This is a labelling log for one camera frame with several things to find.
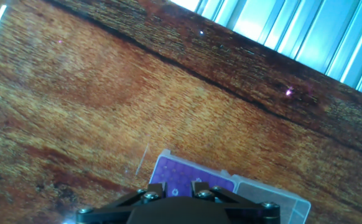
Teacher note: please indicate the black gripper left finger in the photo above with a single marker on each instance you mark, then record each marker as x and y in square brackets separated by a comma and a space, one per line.
[151, 189]

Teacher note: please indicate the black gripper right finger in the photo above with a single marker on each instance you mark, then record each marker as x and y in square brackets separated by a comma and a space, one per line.
[201, 188]

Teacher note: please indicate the clear small pipette tip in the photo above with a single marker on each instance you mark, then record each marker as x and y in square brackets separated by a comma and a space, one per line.
[174, 192]
[197, 179]

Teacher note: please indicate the flat purple pipette tip holder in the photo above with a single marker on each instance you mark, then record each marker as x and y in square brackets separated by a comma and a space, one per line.
[181, 174]

